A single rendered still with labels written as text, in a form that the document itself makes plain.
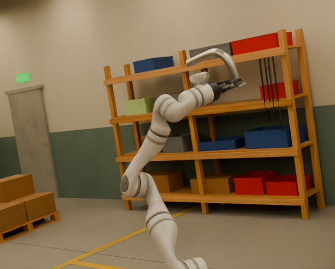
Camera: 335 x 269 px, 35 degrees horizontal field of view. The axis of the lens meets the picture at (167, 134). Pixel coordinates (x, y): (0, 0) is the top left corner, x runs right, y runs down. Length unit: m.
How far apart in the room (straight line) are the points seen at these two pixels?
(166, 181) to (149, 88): 1.54
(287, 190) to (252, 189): 0.48
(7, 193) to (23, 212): 0.48
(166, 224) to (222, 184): 5.39
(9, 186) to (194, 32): 3.53
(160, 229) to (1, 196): 6.72
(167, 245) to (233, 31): 5.82
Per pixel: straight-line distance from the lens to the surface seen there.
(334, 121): 6.75
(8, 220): 7.81
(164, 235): 1.71
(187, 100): 1.78
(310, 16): 6.79
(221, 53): 1.98
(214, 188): 7.18
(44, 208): 8.25
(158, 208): 1.78
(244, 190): 6.88
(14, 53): 10.91
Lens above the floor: 1.73
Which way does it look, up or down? 5 degrees down
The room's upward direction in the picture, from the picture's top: 9 degrees counter-clockwise
